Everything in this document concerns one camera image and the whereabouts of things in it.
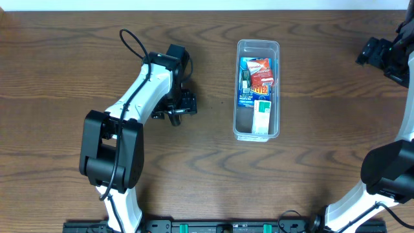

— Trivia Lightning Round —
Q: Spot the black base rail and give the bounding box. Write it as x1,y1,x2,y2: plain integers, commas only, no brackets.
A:
62,219,387,233

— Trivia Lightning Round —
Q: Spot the red Panadol ActiFast box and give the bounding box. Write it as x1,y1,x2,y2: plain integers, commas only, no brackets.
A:
246,58,274,87

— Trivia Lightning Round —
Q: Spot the white green Panadol box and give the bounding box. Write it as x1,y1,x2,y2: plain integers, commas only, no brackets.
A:
252,100,271,135

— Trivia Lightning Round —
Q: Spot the blue KoolFever box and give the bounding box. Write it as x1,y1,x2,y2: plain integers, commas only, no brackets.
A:
237,57,276,107

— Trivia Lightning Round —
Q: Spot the right black cable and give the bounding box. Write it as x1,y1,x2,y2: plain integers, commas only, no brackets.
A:
336,200,414,232

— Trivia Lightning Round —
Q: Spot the left black cable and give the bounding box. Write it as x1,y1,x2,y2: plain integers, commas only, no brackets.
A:
98,28,153,233

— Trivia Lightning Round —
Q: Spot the clear plastic container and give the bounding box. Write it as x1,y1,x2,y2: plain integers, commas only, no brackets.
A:
233,39,280,142

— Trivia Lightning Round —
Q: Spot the small dark green box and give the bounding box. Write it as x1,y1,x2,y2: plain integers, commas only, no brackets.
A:
240,69,251,96

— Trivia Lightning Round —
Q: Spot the black bottle white cap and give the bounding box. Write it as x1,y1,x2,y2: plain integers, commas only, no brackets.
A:
168,110,182,126

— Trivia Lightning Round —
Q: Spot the black cable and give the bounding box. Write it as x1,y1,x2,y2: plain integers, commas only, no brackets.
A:
98,28,153,233
336,200,414,232

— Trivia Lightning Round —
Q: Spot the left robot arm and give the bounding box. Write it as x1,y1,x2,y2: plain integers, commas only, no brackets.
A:
79,45,197,232

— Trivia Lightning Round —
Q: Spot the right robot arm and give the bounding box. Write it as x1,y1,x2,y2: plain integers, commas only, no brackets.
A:
307,1,413,232

